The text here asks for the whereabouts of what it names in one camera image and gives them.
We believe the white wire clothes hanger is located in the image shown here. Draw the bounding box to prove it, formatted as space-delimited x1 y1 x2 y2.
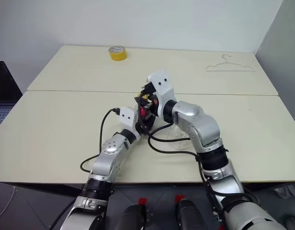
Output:
205 54 255 72

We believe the clear wine glass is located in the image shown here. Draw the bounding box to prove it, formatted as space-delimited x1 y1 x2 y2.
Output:
161 126 195 153

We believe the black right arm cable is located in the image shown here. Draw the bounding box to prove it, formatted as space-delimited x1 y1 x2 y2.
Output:
139 115 258 216

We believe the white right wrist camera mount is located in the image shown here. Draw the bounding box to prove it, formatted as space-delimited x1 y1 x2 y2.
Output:
146 69 175 118

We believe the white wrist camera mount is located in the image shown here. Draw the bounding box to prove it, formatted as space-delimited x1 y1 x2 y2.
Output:
146 69 175 118
118 107 141 138

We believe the dark laptop computer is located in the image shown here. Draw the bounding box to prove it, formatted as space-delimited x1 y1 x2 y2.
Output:
0 61 21 131

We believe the thin white floor cable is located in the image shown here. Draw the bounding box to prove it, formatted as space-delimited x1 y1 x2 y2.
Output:
9 185 17 205

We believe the dark rounded shape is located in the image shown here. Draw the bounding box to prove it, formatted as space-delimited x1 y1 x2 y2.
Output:
177 198 206 230
119 203 148 230

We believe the glass of orange juice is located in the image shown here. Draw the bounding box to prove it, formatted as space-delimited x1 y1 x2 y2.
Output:
108 45 128 62

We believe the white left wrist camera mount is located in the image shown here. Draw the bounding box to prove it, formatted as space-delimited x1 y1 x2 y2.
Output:
118 107 141 138

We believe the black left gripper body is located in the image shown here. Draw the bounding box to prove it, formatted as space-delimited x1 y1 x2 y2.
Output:
135 116 154 135

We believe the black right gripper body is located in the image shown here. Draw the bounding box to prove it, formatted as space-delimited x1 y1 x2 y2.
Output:
140 81 160 120

